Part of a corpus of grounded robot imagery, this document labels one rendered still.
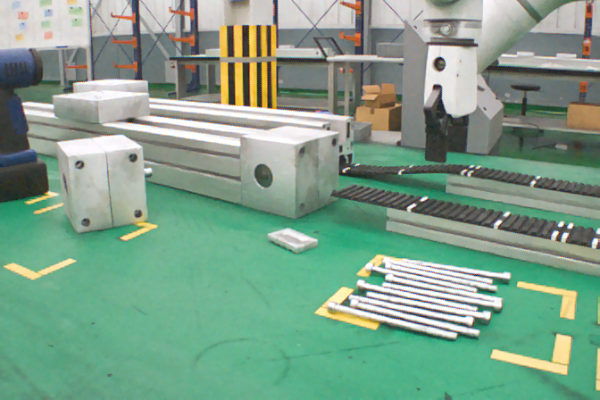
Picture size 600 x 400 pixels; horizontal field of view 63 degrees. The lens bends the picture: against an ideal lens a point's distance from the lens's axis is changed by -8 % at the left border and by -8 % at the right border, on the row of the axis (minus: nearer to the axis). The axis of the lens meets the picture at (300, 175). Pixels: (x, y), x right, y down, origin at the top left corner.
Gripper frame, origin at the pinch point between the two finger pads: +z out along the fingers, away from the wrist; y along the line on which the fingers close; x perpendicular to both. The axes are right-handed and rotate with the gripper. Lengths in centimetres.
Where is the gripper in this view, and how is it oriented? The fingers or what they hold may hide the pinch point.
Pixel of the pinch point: (446, 148)
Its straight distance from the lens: 80.2
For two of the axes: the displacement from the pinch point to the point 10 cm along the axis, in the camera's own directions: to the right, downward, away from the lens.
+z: 0.0, 9.7, 2.5
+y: 5.9, -2.0, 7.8
